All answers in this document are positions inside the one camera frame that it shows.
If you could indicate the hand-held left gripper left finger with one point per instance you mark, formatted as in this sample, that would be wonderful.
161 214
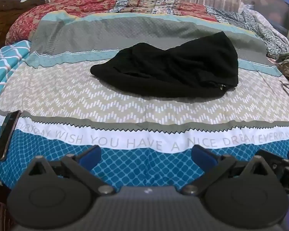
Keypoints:
91 156

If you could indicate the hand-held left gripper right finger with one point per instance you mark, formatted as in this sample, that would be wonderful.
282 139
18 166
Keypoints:
202 156

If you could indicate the black pants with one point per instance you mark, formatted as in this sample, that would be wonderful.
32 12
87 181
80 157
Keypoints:
171 72

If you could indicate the patterned striped bed sheet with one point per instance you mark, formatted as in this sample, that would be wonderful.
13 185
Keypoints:
86 96

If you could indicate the black smartphone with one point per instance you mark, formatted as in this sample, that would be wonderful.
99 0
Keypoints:
6 134

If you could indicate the teal lattice pillow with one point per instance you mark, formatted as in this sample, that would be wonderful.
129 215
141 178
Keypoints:
7 60

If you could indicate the grey floral blanket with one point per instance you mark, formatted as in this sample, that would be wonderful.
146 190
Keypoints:
260 21

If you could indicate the red floral quilt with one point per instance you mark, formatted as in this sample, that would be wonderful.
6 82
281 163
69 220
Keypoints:
69 7

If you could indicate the clear plastic storage box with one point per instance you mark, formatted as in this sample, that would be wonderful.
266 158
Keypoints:
269 7

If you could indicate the carved wooden headboard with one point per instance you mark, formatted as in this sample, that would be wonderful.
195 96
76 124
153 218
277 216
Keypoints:
2 16

